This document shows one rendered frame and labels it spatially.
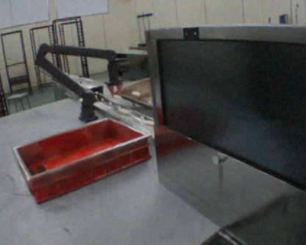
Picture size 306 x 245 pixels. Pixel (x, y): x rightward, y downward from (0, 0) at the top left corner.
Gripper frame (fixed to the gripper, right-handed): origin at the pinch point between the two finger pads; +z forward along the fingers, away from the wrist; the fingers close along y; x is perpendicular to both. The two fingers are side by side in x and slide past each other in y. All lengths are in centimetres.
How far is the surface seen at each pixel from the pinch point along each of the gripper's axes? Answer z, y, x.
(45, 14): -128, 90, 699
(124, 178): 11, -30, -70
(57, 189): 8, -53, -67
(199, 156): -6, -23, -101
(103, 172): 9, -36, -65
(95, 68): 73, 230, 700
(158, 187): 11, -25, -83
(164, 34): -35, -23, -90
